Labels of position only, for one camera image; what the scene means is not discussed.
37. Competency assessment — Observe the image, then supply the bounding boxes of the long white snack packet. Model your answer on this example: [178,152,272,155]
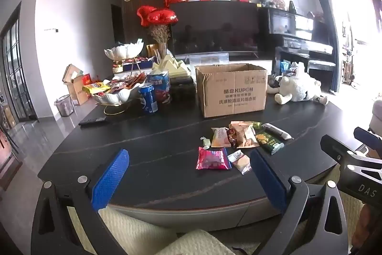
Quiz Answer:
[262,123,294,141]

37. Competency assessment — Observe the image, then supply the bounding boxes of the gold foil packets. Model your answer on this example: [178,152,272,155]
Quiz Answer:
[146,44,159,59]

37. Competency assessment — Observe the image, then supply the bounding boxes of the brown cardboard box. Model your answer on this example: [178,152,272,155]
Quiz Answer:
[195,63,268,118]

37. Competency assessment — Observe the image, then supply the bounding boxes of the piano bench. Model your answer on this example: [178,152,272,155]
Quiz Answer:
[307,60,336,86]

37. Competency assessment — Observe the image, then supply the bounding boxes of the blue drink can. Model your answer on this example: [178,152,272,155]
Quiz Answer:
[139,82,159,115]

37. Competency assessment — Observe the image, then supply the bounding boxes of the orange brown snack packet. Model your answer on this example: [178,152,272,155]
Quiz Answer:
[232,125,261,149]

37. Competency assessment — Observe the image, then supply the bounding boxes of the open cardboard carton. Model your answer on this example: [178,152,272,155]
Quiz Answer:
[62,64,92,106]

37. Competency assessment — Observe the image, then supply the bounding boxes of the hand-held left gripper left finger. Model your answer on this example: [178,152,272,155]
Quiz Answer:
[31,148,132,255]

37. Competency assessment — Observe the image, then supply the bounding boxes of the grey trash bin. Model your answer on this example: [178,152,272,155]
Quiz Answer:
[54,94,74,118]

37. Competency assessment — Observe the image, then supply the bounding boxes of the dark patterned tin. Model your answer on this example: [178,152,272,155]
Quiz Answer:
[170,77,196,98]

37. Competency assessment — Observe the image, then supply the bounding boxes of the red candy packet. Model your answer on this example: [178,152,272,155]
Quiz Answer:
[227,129,239,148]

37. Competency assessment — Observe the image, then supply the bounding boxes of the beige snack packet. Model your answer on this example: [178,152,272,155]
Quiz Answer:
[211,127,233,148]

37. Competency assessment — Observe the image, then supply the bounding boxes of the clear acrylic box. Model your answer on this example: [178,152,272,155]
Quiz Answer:
[189,53,230,65]

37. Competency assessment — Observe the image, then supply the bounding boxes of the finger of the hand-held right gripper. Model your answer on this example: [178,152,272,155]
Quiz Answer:
[320,135,363,168]
[354,126,382,152]

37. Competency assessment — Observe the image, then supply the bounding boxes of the large black television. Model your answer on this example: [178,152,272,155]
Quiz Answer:
[170,0,260,56]

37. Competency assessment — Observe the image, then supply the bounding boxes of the grey sofa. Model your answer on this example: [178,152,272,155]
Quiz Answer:
[368,100,382,136]

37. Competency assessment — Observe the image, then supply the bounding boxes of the yellow snack bag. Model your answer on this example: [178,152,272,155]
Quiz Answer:
[82,82,111,95]

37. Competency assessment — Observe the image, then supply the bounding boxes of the white plush sheep toy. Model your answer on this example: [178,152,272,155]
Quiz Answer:
[266,62,329,106]

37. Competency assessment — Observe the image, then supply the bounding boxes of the dried flower bunch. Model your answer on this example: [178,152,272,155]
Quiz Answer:
[148,23,172,45]

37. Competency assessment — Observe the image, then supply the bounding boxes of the white petal two-tier stand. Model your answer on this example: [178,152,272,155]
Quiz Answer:
[91,42,147,116]

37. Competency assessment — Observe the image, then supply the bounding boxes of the person's right hand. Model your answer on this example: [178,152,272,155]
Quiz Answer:
[360,204,382,255]

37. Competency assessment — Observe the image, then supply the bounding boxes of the white television cabinet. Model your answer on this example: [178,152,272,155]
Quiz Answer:
[175,51,276,72]

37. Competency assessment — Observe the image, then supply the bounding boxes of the tan snack packet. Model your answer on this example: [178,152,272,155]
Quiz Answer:
[229,120,253,130]

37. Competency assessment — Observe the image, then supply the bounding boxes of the navy snack tray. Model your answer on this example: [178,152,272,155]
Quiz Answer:
[113,56,156,74]

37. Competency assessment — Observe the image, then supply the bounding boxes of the black framed glass door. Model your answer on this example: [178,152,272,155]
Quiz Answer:
[0,2,38,125]

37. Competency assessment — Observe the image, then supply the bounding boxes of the dark green snack packet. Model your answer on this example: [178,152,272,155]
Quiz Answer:
[254,130,285,155]

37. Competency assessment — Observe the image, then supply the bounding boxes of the cream knitted cushion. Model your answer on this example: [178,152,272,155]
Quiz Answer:
[66,183,365,255]

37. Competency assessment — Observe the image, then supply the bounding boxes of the blue and red drink carton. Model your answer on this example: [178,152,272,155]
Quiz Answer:
[148,71,172,104]

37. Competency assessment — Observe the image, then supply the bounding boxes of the clear white pastry packet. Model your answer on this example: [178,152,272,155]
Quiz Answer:
[227,150,252,175]

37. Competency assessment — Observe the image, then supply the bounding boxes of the magenta snack packet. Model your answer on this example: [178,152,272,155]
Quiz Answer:
[195,147,232,171]

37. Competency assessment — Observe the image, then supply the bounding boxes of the black remote control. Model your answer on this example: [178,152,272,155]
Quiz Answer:
[78,116,107,127]

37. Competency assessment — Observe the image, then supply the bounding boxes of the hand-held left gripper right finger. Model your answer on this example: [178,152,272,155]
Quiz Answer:
[249,148,350,255]

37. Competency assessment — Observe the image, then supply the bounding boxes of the navy curtain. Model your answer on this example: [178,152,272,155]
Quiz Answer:
[307,0,341,92]

